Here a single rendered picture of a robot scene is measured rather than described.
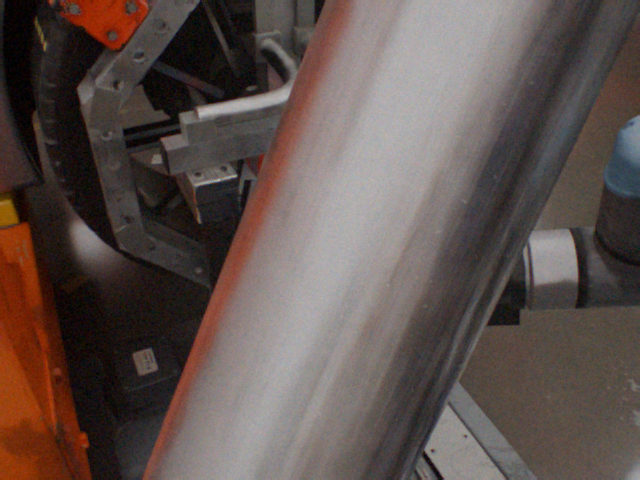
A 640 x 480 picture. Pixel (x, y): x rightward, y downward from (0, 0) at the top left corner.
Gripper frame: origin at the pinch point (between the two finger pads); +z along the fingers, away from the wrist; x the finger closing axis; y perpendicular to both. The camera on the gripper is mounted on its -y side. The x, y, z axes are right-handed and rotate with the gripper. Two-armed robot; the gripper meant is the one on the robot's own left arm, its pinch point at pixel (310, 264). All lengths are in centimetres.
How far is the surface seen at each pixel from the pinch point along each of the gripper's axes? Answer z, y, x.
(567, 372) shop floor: -42, 92, 80
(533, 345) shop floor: -35, 90, 89
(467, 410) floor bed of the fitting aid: -15, 81, 56
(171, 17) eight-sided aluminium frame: 17.5, -21.0, 24.0
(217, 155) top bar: 9.9, -9.0, 8.4
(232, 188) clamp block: 8.4, -5.9, 6.3
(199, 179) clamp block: 11.3, -7.8, 5.3
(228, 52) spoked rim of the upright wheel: 16.5, -12.6, 38.9
